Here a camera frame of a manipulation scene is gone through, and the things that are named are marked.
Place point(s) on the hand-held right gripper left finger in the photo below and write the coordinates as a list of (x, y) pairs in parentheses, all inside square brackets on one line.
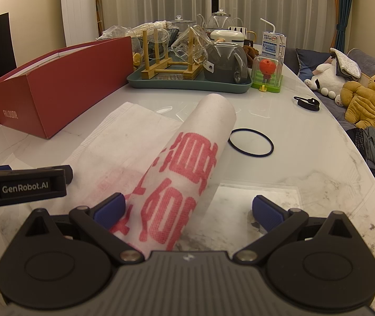
[(110, 209)]

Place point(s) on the blue curtain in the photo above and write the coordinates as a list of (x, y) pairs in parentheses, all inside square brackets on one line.
[(342, 23)]

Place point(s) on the white striped mug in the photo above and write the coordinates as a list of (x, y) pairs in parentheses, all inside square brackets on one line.
[(240, 33)]

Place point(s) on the white shopping bag red print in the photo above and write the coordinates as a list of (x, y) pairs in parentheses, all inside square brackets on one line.
[(187, 158)]

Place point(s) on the dark glass pitcher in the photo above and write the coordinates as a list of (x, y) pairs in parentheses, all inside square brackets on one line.
[(222, 69)]

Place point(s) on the glass teapot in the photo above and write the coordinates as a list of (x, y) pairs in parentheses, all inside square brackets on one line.
[(220, 19)]

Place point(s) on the teal tray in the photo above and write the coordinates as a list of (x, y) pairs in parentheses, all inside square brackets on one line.
[(187, 86)]

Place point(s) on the clear glass cup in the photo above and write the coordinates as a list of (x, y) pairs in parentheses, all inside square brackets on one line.
[(158, 38), (190, 46)]

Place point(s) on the brown plush toy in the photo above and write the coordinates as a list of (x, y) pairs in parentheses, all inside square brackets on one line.
[(250, 52)]

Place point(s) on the white pot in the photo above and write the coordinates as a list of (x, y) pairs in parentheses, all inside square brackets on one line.
[(226, 38)]

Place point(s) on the red cardboard box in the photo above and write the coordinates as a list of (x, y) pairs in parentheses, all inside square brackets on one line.
[(59, 98)]

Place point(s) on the white standing air conditioner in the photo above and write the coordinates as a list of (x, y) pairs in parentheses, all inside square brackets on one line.
[(77, 10)]

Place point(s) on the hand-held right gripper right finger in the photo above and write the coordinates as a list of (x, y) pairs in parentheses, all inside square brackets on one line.
[(266, 212)]

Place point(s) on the grey quilted cloth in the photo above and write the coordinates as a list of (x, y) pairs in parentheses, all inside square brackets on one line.
[(348, 64)]

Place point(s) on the crumpled plastic bag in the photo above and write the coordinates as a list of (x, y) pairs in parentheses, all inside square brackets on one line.
[(118, 32)]

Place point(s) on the orange figure toy clear case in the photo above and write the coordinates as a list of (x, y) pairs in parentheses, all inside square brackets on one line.
[(267, 72)]

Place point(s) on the yellow muscular cat plush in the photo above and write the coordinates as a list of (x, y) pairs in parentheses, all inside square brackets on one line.
[(365, 105)]

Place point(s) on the wooden cup rack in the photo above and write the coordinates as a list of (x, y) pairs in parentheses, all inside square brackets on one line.
[(146, 56)]

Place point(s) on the white dog plush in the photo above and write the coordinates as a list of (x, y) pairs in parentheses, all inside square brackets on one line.
[(320, 79)]

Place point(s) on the milk carton with straw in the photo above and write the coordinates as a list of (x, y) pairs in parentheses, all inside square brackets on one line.
[(273, 47)]

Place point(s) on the navy cushion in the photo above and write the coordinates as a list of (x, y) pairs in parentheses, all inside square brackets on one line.
[(310, 64)]

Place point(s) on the black rubber band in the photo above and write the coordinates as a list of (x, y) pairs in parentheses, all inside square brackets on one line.
[(229, 141)]

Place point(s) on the grey sofa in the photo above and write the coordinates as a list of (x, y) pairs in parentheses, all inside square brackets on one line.
[(365, 61)]

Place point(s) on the pot with glass lid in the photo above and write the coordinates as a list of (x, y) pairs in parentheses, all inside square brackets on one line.
[(181, 23)]

